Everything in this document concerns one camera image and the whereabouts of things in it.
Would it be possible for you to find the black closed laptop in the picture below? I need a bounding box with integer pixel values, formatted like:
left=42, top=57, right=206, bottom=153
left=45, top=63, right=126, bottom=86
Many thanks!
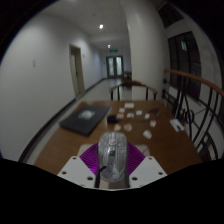
left=58, top=103, right=113, bottom=137

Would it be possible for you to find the glazed double door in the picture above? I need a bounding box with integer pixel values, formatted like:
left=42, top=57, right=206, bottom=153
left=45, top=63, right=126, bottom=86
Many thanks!
left=105, top=55, right=125, bottom=79

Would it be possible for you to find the small black box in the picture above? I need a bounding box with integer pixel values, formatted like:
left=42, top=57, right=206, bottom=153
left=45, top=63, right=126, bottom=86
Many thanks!
left=106, top=114, right=117, bottom=124

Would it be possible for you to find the small white packet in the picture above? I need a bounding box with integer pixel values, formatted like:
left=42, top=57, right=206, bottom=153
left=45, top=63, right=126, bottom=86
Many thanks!
left=142, top=130, right=153, bottom=140

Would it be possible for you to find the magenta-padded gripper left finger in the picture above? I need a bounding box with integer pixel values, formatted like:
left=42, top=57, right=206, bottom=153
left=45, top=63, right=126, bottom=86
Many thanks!
left=57, top=143, right=102, bottom=189

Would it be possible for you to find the white side door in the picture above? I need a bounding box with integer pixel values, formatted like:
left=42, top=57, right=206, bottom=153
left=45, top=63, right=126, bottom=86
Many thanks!
left=69, top=44, right=86, bottom=98

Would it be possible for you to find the grey translucent computer mouse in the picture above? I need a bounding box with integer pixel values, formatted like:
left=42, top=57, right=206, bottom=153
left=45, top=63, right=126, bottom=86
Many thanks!
left=97, top=130, right=129, bottom=183

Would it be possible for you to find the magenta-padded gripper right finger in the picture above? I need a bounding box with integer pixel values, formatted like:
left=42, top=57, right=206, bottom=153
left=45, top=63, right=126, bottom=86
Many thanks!
left=124, top=143, right=168, bottom=189

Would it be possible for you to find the black railing with wooden handrail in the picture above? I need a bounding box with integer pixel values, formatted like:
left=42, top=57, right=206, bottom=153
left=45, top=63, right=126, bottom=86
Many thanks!
left=162, top=68, right=224, bottom=161

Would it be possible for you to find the dark framed window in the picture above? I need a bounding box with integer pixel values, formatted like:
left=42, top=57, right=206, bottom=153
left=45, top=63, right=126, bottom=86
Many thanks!
left=167, top=31, right=203, bottom=101

